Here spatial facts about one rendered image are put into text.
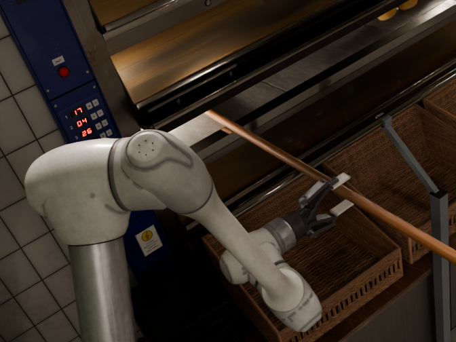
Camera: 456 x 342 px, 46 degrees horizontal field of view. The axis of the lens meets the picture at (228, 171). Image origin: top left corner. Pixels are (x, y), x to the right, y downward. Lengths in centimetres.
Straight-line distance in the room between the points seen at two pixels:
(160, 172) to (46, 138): 86
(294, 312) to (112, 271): 51
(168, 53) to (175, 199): 90
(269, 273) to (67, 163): 51
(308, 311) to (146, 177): 61
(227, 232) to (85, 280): 31
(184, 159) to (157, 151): 6
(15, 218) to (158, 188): 94
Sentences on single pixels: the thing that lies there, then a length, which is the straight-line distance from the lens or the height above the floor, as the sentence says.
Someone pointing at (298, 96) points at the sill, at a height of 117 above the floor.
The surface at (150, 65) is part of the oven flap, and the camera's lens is 173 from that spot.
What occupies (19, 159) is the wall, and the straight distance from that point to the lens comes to 168.
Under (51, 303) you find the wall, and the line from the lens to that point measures 197.
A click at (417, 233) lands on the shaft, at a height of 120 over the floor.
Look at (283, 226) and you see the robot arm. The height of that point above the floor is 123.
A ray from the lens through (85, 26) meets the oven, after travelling 163.
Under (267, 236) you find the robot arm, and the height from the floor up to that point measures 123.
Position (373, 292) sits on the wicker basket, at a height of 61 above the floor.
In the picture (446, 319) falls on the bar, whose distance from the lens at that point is 236.
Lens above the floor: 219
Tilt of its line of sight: 35 degrees down
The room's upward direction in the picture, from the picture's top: 18 degrees counter-clockwise
